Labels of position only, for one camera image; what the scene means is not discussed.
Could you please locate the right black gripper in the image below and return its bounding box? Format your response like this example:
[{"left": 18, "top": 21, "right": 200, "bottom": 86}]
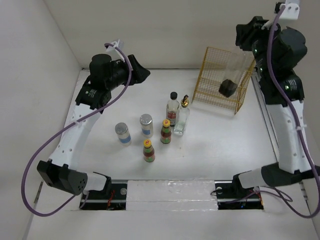
[{"left": 236, "top": 15, "right": 284, "bottom": 77}]

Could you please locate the dark liquid square bottle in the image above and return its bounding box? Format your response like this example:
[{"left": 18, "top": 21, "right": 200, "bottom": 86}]
[{"left": 218, "top": 49, "right": 252, "bottom": 98}]

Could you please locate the clear square oil bottle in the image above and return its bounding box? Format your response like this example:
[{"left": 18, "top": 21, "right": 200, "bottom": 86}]
[{"left": 173, "top": 94, "right": 190, "bottom": 136}]

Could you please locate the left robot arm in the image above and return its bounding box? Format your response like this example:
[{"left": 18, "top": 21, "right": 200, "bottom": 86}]
[{"left": 37, "top": 54, "right": 151, "bottom": 196}]

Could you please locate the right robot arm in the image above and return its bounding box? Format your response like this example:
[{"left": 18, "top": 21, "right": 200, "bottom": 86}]
[{"left": 231, "top": 16, "right": 320, "bottom": 197}]

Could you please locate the red label clear bottle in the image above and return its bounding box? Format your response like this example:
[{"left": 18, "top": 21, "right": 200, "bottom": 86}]
[{"left": 166, "top": 91, "right": 180, "bottom": 127}]

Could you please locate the blue label shaker jar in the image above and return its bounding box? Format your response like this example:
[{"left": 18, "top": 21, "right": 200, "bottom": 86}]
[{"left": 139, "top": 113, "right": 154, "bottom": 138}]

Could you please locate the yellow cap sauce bottle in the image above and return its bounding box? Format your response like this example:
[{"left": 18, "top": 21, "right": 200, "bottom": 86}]
[
  {"left": 143, "top": 139, "right": 155, "bottom": 163},
  {"left": 160, "top": 119, "right": 172, "bottom": 144}
]

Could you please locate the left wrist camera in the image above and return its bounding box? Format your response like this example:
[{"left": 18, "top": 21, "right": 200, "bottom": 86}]
[{"left": 104, "top": 38, "right": 124, "bottom": 53}]

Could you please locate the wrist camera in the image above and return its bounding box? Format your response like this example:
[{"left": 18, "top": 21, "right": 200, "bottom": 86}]
[
  {"left": 104, "top": 38, "right": 124, "bottom": 53},
  {"left": 274, "top": 0, "right": 301, "bottom": 21}
]

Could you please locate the yellow wire rack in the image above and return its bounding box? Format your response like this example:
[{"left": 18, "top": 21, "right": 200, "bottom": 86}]
[{"left": 192, "top": 46, "right": 256, "bottom": 114}]

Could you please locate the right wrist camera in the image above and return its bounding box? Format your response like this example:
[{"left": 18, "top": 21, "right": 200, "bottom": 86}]
[{"left": 274, "top": 0, "right": 301, "bottom": 21}]

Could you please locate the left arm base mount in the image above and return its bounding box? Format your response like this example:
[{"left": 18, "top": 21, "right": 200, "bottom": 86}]
[{"left": 79, "top": 172, "right": 128, "bottom": 211}]

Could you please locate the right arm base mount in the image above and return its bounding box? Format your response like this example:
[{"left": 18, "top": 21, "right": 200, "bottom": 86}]
[{"left": 210, "top": 174, "right": 264, "bottom": 211}]

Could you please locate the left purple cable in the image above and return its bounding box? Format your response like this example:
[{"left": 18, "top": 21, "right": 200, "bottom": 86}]
[{"left": 20, "top": 42, "right": 133, "bottom": 217}]

